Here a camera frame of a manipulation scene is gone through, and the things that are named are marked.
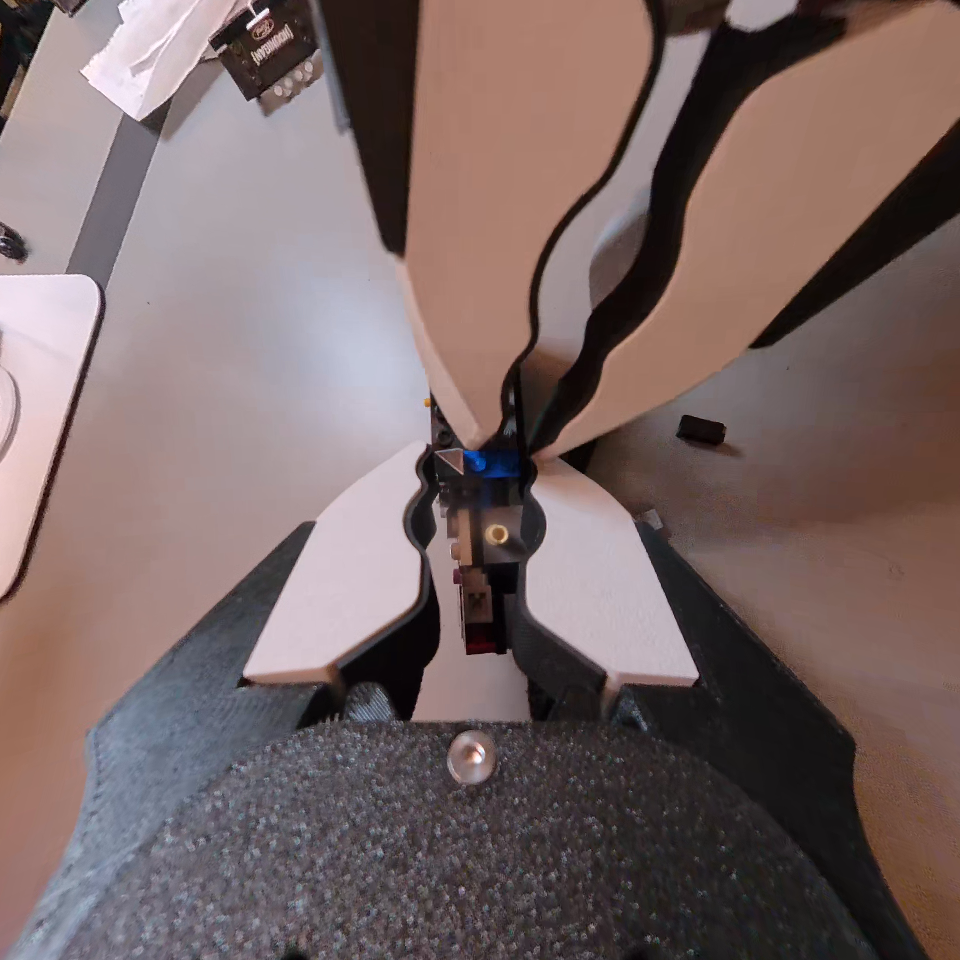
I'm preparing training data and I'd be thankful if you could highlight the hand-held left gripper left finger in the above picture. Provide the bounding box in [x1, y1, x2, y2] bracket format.
[241, 441, 442, 719]

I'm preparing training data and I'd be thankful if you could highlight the lego car model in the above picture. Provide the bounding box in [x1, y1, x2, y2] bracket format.
[423, 375, 545, 657]

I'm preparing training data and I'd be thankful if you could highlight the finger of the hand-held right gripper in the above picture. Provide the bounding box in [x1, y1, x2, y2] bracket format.
[528, 0, 960, 456]
[397, 0, 665, 451]

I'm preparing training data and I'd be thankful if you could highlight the white paper bag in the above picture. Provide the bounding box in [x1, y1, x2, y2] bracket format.
[81, 0, 249, 121]

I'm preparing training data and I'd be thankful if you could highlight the black stickered lego panel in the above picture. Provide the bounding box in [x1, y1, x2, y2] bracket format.
[210, 0, 325, 102]

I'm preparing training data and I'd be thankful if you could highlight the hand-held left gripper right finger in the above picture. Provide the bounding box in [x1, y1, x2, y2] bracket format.
[512, 452, 700, 719]

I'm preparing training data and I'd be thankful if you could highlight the white book stand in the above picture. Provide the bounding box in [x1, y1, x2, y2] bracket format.
[0, 273, 105, 601]

